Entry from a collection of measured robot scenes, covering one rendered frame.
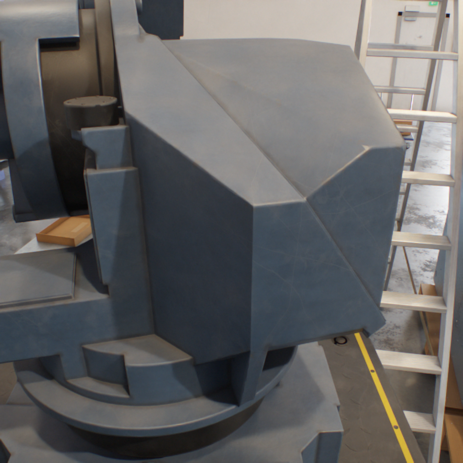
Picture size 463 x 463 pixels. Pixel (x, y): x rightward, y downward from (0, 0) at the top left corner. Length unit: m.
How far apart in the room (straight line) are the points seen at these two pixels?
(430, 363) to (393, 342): 1.45
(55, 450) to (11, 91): 0.48
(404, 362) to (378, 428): 0.91
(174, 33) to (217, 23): 10.26
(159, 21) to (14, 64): 0.96
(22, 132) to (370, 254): 0.41
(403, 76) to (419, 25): 1.16
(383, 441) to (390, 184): 0.58
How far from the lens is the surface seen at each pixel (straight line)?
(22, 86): 0.58
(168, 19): 1.51
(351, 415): 0.95
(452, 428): 2.62
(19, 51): 0.60
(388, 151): 0.43
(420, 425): 1.92
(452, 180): 1.77
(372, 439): 0.92
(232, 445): 0.69
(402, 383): 3.00
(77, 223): 3.39
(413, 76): 11.41
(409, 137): 7.99
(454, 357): 2.96
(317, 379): 0.78
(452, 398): 2.77
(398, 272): 4.11
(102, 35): 0.60
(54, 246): 3.11
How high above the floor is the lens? 2.00
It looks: 26 degrees down
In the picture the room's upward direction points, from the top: straight up
